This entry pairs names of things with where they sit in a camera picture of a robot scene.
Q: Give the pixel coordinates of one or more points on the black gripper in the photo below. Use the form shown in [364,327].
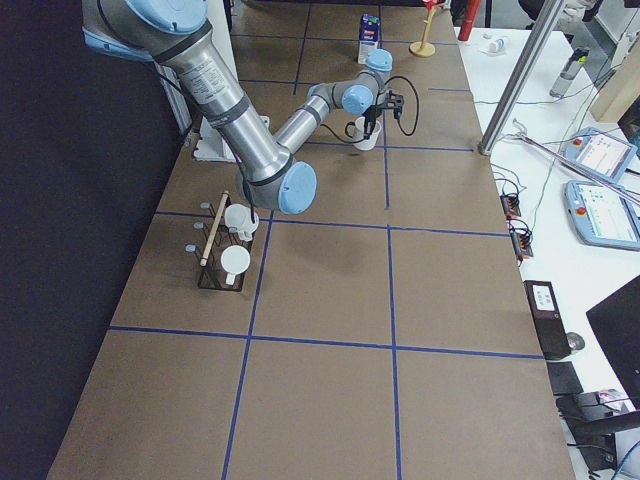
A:
[370,121]

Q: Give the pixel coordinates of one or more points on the white smiley face cup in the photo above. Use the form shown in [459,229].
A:
[362,134]

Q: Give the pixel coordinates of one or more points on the blue milk carton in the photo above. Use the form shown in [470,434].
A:
[368,36]

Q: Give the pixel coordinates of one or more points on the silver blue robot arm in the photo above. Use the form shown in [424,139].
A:
[178,35]

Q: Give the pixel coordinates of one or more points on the wooden mug tree stand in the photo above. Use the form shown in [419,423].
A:
[423,48]

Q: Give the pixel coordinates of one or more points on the red bottle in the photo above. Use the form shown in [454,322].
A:
[471,10]

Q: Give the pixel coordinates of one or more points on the metal rod stand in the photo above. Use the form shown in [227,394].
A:
[522,135]

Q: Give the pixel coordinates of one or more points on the white ribbed mug left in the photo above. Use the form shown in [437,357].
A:
[241,220]

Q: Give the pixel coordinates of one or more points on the white ribbed HOME mug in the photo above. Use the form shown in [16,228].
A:
[235,260]

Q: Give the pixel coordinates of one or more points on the clear water bottle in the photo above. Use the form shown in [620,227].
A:
[569,71]

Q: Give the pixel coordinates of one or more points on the far teach pendant tablet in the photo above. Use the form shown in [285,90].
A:
[604,155]

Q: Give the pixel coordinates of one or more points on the teach pendant tablet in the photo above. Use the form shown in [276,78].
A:
[600,217]
[604,155]

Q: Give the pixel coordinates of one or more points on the near teach pendant tablet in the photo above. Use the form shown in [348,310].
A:
[600,217]

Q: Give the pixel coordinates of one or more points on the black box on desk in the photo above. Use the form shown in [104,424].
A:
[547,319]

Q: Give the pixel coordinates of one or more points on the black monitor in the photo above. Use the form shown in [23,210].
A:
[615,324]

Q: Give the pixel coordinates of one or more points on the black wire mug rack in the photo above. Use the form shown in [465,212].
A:
[217,238]

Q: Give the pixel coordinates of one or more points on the aluminium frame post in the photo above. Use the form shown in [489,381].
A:
[532,49]

